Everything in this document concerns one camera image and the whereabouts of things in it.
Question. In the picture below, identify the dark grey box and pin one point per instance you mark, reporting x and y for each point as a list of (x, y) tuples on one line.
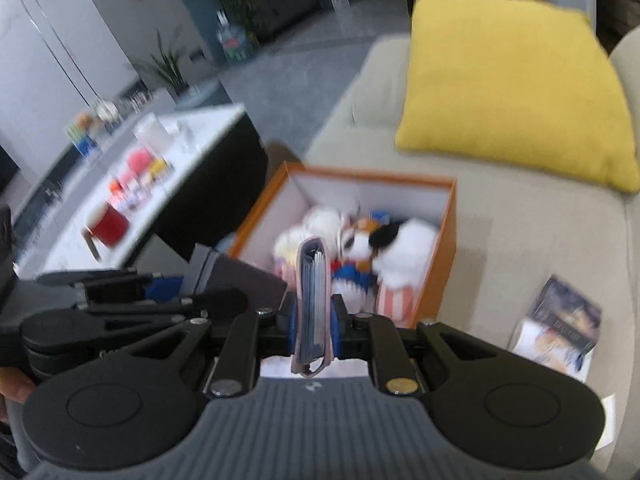
[(240, 280)]

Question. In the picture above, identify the dark printed box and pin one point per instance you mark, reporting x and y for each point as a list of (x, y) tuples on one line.
[(565, 315)]

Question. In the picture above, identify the cat plush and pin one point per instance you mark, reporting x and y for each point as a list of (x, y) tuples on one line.
[(410, 245)]

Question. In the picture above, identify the orange cardboard box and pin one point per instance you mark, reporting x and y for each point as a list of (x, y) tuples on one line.
[(375, 190)]

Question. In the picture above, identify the crocheted bunny toy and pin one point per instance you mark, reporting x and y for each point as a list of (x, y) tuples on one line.
[(320, 222)]

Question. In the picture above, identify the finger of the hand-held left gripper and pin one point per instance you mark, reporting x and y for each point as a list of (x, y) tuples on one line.
[(100, 279), (150, 310)]

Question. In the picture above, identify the pink fuzzy ball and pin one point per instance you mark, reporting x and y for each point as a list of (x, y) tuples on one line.
[(139, 161)]

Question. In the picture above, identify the person's left hand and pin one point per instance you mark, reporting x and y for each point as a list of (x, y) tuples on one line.
[(15, 386)]

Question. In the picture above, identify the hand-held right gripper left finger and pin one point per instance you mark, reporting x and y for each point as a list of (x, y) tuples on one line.
[(289, 327)]

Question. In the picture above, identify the blue pen holder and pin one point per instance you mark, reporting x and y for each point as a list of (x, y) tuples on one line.
[(82, 137)]

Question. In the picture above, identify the white printed booklet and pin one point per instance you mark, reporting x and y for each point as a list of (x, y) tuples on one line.
[(530, 345)]

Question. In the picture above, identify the large water bottle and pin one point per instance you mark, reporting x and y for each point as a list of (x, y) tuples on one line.
[(234, 37)]

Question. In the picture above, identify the beige sofa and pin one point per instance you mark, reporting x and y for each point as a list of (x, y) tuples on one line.
[(525, 240)]

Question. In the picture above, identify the red mug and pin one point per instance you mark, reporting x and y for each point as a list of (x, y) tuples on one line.
[(107, 225)]

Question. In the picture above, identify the small dog doll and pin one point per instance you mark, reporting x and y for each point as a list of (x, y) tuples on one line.
[(357, 232)]

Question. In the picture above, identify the pink card holder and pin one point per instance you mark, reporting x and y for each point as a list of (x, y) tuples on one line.
[(312, 300)]

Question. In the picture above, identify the wall socket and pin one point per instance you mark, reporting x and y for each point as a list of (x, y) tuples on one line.
[(197, 55)]

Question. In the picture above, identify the white pitcher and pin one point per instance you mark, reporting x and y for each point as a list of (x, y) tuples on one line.
[(152, 132)]

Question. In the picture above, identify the marble coffee table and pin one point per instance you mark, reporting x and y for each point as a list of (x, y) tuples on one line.
[(200, 160)]

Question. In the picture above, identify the potted floor plant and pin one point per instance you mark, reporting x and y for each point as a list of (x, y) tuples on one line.
[(167, 67)]

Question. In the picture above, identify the yellow toy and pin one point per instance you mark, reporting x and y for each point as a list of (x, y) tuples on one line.
[(159, 167)]

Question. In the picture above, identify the yellow pillow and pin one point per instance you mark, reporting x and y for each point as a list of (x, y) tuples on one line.
[(500, 85)]

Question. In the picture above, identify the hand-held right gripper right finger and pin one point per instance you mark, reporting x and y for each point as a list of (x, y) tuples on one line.
[(336, 330)]

